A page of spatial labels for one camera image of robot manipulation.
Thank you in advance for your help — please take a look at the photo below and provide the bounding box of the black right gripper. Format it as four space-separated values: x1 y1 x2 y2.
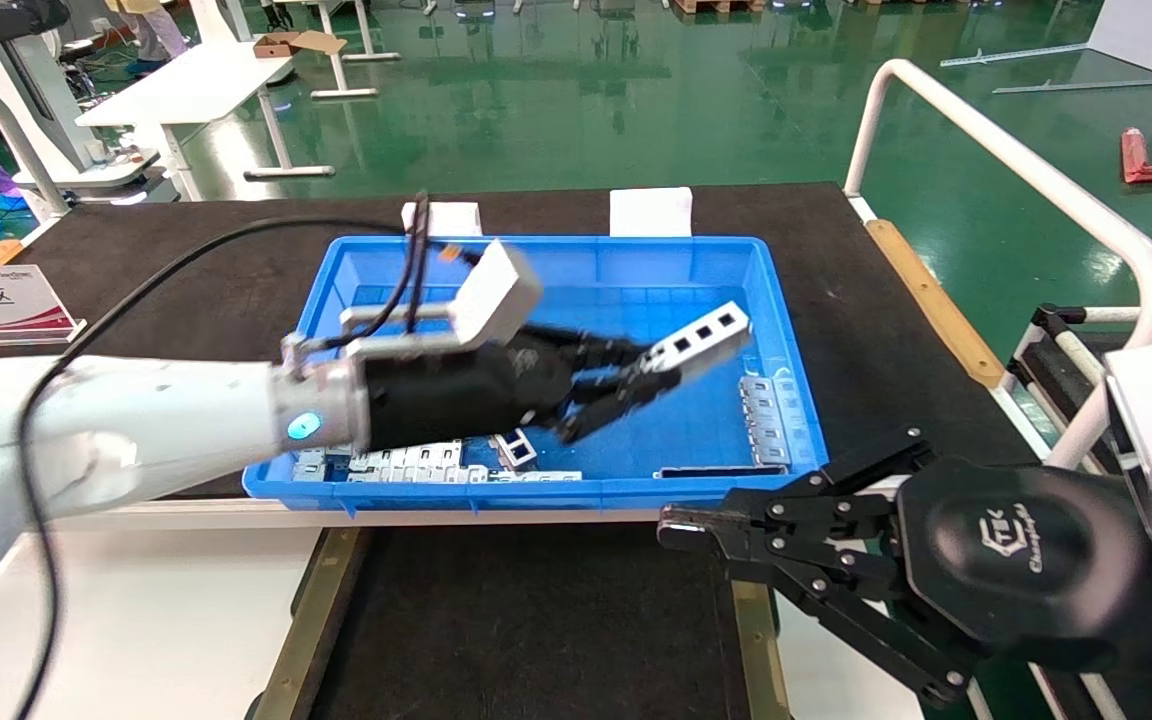
657 428 1152 711

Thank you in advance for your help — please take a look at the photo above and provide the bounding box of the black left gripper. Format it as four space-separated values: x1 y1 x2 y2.
364 325 683 454

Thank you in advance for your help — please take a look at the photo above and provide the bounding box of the metal bracket with square holes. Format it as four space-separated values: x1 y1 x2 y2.
640 301 753 387
494 428 540 471

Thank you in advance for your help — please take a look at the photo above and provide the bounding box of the blue plastic bin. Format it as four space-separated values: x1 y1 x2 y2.
243 236 830 517

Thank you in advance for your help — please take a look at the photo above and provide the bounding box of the dark thin metal strip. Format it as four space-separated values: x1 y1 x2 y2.
653 464 789 480

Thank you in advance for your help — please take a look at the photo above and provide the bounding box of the slotted silver metal plate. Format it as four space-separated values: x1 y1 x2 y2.
349 439 465 471

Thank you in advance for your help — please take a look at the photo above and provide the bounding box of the black table mat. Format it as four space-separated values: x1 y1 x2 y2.
0 182 1049 501

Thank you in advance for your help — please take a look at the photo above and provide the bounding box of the wooden edge strip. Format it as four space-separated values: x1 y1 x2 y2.
865 219 1007 390

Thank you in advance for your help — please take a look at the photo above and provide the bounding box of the white table with legs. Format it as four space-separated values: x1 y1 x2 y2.
300 0 403 102

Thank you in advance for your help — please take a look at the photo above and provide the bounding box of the white tube railing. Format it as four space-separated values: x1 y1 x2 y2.
843 59 1152 471

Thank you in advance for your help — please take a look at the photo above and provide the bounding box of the open cardboard box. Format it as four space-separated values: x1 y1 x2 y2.
253 31 348 60

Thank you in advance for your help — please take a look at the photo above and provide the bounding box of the white work table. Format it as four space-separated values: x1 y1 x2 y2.
75 38 337 202

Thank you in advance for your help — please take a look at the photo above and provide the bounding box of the white floor bar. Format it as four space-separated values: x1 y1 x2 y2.
940 42 1093 70
993 74 1152 97

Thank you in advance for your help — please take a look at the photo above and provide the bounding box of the person in grey trousers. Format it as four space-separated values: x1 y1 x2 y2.
104 0 193 78

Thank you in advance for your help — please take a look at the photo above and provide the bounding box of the white machine column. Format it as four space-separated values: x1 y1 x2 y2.
0 0 163 203

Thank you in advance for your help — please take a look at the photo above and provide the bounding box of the grey tube railing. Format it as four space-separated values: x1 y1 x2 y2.
0 81 73 224

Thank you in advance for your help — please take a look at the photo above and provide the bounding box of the grey bracket pile front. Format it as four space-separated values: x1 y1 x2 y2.
346 466 583 485

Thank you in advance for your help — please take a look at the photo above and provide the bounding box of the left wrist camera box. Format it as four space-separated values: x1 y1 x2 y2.
280 239 545 369

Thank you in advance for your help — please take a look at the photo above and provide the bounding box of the silver clip metal bracket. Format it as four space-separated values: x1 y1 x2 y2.
739 375 809 468

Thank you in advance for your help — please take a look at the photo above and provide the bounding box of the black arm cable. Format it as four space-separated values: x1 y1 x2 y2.
14 192 485 720

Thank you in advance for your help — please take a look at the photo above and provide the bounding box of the black frame cart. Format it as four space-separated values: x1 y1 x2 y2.
1004 303 1152 463

